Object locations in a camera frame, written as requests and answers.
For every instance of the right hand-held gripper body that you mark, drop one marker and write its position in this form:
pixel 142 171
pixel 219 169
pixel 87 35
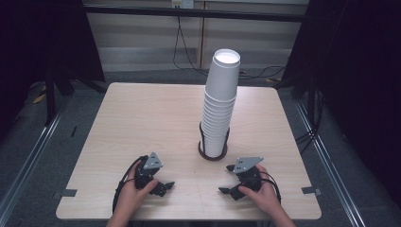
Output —
pixel 249 179

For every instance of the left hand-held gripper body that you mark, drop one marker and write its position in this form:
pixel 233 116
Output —
pixel 148 176

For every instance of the black cup holder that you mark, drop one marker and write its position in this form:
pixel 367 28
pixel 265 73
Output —
pixel 212 156

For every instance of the stack of white paper cups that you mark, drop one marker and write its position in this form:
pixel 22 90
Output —
pixel 220 94

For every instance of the person's right hand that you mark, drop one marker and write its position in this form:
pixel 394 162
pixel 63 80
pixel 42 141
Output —
pixel 266 197

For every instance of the person's left hand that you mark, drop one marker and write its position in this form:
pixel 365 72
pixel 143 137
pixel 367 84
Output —
pixel 130 198

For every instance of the grey tape strip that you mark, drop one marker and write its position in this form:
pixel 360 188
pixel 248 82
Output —
pixel 68 192
pixel 311 190

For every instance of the black metal stand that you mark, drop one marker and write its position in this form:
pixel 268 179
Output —
pixel 49 97

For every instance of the black curtain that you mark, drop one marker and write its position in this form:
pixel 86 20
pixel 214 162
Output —
pixel 356 78
pixel 41 41

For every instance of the black horizontal metal bar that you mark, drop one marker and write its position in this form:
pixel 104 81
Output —
pixel 195 13

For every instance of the metal floor rail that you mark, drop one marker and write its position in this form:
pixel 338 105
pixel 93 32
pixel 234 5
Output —
pixel 334 176
pixel 28 160

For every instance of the white wall outlet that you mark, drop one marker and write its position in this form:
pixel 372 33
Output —
pixel 183 3

